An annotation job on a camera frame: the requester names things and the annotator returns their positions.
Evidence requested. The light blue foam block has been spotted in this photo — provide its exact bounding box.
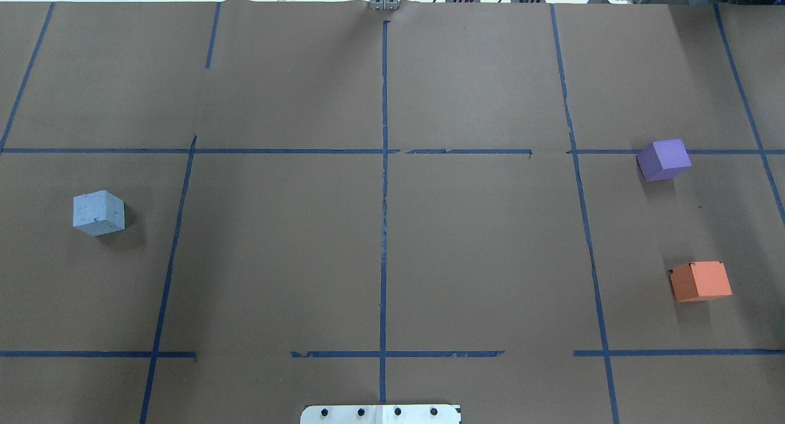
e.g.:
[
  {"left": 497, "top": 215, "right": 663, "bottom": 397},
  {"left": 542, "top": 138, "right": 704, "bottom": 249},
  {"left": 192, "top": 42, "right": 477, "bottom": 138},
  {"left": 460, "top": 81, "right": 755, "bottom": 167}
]
[{"left": 72, "top": 191, "right": 126, "bottom": 237}]

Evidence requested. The purple foam block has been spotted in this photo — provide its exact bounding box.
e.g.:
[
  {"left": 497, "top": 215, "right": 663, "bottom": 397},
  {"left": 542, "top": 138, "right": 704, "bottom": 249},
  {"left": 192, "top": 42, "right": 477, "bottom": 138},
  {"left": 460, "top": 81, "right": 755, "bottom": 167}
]
[{"left": 636, "top": 139, "right": 692, "bottom": 182}]

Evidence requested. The orange foam block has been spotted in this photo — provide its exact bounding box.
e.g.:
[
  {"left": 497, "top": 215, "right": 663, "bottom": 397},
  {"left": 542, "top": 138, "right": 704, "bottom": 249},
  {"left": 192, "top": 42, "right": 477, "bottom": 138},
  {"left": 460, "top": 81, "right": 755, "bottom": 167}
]
[{"left": 669, "top": 261, "right": 733, "bottom": 302}]

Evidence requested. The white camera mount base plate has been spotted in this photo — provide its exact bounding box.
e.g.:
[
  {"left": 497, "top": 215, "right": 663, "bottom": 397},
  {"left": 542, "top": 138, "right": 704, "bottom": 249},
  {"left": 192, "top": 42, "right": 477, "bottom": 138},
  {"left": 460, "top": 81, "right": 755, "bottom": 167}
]
[{"left": 300, "top": 404, "right": 462, "bottom": 423}]

